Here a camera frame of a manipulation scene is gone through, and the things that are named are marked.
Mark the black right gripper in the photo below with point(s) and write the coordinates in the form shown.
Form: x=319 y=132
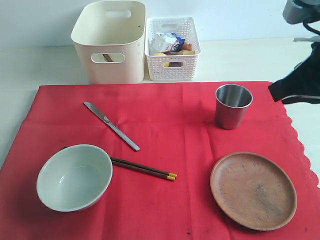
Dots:
x=303 y=83

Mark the stainless steel cup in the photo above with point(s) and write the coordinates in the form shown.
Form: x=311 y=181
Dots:
x=232 y=101

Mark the yellow cheese wedge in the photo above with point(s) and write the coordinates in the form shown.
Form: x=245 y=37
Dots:
x=188 y=52

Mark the yellow lemon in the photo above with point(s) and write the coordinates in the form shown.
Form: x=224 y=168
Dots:
x=160 y=53

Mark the red sausage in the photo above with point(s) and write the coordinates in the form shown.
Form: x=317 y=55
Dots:
x=176 y=63

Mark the blue and white milk carton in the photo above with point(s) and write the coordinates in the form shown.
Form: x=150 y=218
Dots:
x=164 y=42

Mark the dark wooden chopstick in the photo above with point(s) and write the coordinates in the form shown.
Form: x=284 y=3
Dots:
x=145 y=171
x=143 y=166

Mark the brown wooden spoon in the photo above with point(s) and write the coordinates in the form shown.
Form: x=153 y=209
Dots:
x=107 y=57

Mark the stainless steel table knife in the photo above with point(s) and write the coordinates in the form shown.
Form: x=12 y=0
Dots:
x=101 y=115

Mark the pale green ceramic bowl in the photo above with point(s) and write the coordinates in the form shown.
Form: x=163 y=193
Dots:
x=74 y=178

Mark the round brown wooden plate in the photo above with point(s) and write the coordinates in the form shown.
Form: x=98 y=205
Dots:
x=253 y=191

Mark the red tablecloth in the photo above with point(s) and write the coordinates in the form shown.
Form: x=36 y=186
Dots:
x=173 y=124

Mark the white perforated plastic basket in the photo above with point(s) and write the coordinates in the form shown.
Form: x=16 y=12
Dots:
x=175 y=67

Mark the cream plastic storage bin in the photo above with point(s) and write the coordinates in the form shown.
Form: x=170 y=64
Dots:
x=116 y=28

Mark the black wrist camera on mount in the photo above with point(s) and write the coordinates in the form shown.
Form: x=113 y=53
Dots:
x=299 y=11

